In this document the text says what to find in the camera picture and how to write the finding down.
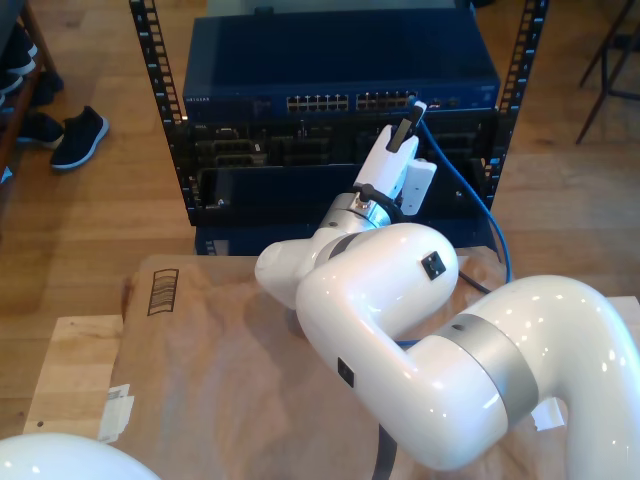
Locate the blue network cable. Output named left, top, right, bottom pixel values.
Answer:
left=394, top=91, right=514, bottom=347

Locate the black rack tray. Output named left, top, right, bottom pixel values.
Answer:
left=192, top=159, right=494, bottom=227

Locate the black server unit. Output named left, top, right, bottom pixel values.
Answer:
left=169, top=117, right=512, bottom=169

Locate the dark metal chair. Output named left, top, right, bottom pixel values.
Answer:
left=574, top=0, right=640, bottom=146

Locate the white paper label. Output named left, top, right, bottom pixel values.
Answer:
left=530, top=397, right=567, bottom=431

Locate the dark sneaker white sole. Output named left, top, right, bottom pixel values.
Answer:
left=14, top=112, right=66, bottom=150
left=49, top=104, right=111, bottom=171

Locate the brown wooden furniture leg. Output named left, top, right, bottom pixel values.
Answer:
left=18, top=0, right=57, bottom=76

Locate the white barcode label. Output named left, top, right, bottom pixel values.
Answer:
left=96, top=383, right=135, bottom=446

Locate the dark shoe white stripe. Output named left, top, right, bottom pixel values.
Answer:
left=0, top=69, right=25, bottom=107
left=0, top=22, right=39, bottom=76

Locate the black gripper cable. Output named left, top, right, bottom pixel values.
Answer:
left=359, top=183, right=407, bottom=224

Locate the blue network switch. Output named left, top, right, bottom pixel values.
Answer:
left=182, top=12, right=501, bottom=121

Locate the black perforated rack post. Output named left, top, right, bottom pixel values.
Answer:
left=485, top=0, right=550, bottom=201
left=128, top=0, right=201, bottom=226

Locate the black camera cable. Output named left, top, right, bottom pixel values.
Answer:
left=457, top=269, right=494, bottom=295

